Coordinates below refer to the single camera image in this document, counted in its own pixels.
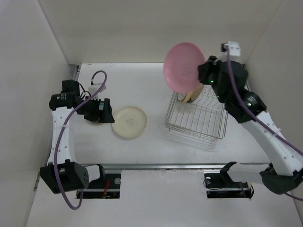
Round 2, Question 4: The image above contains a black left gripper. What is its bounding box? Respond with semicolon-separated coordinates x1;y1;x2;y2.
78;96;114;123

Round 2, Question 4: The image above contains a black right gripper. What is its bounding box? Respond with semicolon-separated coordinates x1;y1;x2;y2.
196;55;226;103

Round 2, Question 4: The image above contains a cream bear plate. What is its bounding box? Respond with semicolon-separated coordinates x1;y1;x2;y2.
112;106;147;139

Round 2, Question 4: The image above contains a pink plate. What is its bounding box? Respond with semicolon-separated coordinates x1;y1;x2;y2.
163;42;206;93

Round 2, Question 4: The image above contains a metal wire dish rack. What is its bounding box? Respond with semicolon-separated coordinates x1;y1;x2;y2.
165;85;228;142

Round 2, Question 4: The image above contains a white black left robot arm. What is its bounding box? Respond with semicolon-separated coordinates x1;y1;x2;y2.
40;80;115;194

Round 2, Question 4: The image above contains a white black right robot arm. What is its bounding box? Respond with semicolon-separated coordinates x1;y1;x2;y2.
197;56;303;194

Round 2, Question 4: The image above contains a brown plate behind beige plate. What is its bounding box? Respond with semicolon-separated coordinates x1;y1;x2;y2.
187;84;204;103

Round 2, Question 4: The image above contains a beige plate with line pattern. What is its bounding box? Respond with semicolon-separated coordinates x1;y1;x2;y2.
177;91;193;103

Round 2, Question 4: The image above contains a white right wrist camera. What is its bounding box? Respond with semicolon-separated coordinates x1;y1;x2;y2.
221;41;241;57

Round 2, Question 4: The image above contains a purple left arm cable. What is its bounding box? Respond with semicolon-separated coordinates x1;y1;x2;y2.
53;70;107;210

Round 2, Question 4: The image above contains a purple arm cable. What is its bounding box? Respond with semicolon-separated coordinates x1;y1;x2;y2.
53;70;107;210
224;44;303;201

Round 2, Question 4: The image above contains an aluminium front rail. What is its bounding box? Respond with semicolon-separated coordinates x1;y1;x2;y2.
101;162;270;170

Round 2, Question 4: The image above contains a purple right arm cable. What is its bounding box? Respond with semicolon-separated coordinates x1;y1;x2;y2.
224;44;303;201

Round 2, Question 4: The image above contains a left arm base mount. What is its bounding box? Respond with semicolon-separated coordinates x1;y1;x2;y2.
83;170;122;199

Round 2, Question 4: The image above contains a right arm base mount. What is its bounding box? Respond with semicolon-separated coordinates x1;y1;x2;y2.
203;162;255;199

